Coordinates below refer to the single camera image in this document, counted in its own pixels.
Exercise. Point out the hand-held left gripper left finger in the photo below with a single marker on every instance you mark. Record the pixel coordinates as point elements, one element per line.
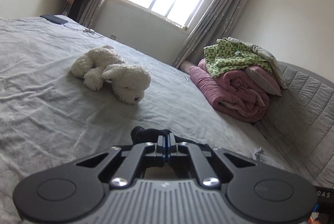
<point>159,147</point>

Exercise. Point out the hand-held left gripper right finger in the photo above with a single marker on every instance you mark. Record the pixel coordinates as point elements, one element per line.
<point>172,147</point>

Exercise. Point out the beige shirt with black sleeves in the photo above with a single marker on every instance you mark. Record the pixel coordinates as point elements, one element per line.
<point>148,134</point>

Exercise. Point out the pale pink bolster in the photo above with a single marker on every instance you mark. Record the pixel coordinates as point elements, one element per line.
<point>188,67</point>

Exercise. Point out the pink folded quilt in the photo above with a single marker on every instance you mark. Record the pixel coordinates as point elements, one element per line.
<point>234,93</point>

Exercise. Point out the grey quilted headboard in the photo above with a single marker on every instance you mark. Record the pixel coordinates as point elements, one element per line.
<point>308,109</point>

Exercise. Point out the white plush dog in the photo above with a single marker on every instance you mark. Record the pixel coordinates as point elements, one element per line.
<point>114,72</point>

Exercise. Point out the green patterned blanket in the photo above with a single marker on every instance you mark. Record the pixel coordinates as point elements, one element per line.
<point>229,57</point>

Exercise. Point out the pink and grey pillow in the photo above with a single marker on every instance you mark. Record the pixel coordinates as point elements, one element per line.
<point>263,80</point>

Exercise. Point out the pale grey folded quilt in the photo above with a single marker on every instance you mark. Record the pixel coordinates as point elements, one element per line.
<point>271,59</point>

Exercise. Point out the dark hanging cloth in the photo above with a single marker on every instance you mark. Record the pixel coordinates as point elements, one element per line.
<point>77,8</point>

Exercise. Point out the black tablet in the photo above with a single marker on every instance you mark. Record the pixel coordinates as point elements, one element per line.
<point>53,19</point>

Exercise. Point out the wall socket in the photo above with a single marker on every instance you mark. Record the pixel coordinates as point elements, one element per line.
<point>113,37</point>

